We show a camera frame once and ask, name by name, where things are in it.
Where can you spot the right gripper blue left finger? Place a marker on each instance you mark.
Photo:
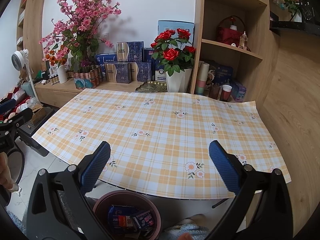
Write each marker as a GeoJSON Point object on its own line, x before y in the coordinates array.
{"type": "Point", "coordinates": [92, 166]}

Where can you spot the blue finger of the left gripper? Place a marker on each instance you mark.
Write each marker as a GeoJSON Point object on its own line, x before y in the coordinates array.
{"type": "Point", "coordinates": [21, 118]}
{"type": "Point", "coordinates": [7, 106]}

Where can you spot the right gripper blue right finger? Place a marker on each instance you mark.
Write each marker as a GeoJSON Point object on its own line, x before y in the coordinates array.
{"type": "Point", "coordinates": [228, 167]}

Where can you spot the blue Guangming ice cream box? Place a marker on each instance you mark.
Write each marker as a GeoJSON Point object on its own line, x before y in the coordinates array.
{"type": "Point", "coordinates": [115, 210]}

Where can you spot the dark red trash bin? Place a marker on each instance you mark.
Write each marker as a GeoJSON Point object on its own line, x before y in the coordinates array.
{"type": "Point", "coordinates": [147, 221]}

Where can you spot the person's left hand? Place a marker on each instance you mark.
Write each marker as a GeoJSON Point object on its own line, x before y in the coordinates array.
{"type": "Point", "coordinates": [5, 176]}

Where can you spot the low wooden cabinet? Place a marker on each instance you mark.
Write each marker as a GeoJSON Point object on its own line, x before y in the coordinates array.
{"type": "Point", "coordinates": [58, 95]}

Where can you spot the white desk fan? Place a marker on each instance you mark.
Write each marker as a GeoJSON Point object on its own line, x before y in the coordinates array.
{"type": "Point", "coordinates": [20, 60]}

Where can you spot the small red cigarette box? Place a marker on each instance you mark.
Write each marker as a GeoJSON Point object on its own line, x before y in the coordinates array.
{"type": "Point", "coordinates": [125, 222]}

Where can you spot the white cylindrical vase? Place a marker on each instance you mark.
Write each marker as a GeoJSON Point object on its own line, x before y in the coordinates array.
{"type": "Point", "coordinates": [62, 75]}

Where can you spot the orange flowers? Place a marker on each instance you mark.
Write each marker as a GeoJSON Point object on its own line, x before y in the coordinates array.
{"type": "Point", "coordinates": [55, 58]}

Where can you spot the yellow plaid tablecloth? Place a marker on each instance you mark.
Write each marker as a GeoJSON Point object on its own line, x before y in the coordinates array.
{"type": "Point", "coordinates": [159, 141]}

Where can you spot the light blue fluffy robe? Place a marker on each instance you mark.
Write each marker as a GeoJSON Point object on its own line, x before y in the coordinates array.
{"type": "Point", "coordinates": [194, 230]}

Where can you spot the red paper cup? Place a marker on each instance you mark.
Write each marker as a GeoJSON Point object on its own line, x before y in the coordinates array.
{"type": "Point", "coordinates": [226, 93]}

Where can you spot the woven plaid basket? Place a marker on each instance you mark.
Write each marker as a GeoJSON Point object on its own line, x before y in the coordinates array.
{"type": "Point", "coordinates": [90, 79]}

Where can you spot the white rose vase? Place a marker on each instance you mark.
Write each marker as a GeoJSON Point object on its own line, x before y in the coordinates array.
{"type": "Point", "coordinates": [178, 82]}

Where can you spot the pink cherry blossom bouquet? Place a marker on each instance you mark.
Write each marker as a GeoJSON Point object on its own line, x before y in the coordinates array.
{"type": "Point", "coordinates": [77, 35]}

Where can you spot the stacked pastel cups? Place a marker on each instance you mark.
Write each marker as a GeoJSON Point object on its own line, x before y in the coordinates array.
{"type": "Point", "coordinates": [201, 78]}

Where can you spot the blue gold tea box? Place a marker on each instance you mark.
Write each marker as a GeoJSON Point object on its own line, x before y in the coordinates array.
{"type": "Point", "coordinates": [141, 71]}
{"type": "Point", "coordinates": [118, 72]}
{"type": "Point", "coordinates": [130, 51]}

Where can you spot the wooden shelf unit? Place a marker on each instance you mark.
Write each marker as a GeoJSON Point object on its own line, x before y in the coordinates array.
{"type": "Point", "coordinates": [236, 33]}

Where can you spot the red rose bouquet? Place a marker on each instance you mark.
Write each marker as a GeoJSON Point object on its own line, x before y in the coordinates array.
{"type": "Point", "coordinates": [173, 51]}

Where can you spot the black folding table frame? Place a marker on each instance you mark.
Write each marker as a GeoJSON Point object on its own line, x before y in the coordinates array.
{"type": "Point", "coordinates": [219, 203]}

